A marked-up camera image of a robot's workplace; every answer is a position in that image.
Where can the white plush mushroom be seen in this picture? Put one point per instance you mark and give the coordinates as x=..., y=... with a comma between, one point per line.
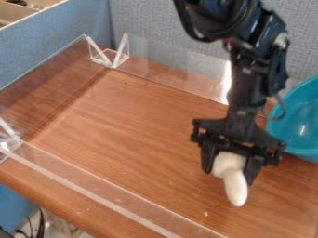
x=227, y=168

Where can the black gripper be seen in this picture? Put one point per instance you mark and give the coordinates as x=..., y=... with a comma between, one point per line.
x=236, y=134

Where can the clear acrylic front wall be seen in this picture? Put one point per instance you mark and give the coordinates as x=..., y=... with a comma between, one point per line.
x=126, y=203

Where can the clear acrylic corner bracket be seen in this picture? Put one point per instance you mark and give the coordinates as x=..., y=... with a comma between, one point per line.
x=107, y=57

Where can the wooden shelf unit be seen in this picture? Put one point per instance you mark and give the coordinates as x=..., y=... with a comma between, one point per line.
x=17, y=10

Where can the blue plastic bowl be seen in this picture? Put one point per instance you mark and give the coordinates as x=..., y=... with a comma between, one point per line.
x=297, y=128

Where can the clear acrylic left wall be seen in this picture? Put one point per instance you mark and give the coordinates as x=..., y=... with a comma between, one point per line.
x=17, y=64

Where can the clear acrylic wall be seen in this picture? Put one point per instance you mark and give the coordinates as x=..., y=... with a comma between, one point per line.
x=186, y=70
x=126, y=203
x=17, y=64

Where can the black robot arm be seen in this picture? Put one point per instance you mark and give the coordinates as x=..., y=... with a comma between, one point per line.
x=255, y=38

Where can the clear acrylic back wall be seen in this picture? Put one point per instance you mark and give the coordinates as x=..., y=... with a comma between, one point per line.
x=186, y=70

